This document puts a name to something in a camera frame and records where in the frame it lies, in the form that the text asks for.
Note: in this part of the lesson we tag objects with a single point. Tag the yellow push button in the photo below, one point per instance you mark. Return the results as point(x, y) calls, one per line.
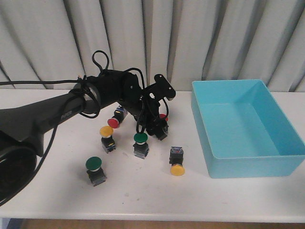
point(107, 140)
point(176, 161)

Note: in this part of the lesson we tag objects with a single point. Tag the light blue plastic box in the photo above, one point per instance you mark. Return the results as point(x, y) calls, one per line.
point(242, 130)

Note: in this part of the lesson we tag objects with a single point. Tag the lying yellow push button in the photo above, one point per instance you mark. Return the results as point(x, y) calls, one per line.
point(176, 161)

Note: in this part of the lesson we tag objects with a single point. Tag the red push button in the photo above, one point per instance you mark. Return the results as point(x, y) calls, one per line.
point(165, 128)
point(118, 117)

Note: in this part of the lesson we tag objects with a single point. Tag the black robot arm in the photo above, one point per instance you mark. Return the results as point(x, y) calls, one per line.
point(22, 129)

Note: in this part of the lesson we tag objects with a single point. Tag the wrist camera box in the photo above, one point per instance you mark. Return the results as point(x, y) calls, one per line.
point(161, 89)

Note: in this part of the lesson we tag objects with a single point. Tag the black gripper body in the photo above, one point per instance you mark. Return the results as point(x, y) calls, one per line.
point(137, 101)

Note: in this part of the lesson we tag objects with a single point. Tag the grey pleated curtain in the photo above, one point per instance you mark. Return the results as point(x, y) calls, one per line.
point(185, 40)

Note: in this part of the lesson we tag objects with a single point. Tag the centre green push button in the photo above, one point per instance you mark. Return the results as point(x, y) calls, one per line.
point(141, 147)

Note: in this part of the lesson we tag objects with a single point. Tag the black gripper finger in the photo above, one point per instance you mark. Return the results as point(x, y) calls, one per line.
point(155, 128)

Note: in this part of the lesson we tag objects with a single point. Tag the front-left green push button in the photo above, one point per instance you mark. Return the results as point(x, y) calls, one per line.
point(94, 170)

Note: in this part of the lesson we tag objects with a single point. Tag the lying red push button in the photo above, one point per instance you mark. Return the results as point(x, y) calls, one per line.
point(118, 117)

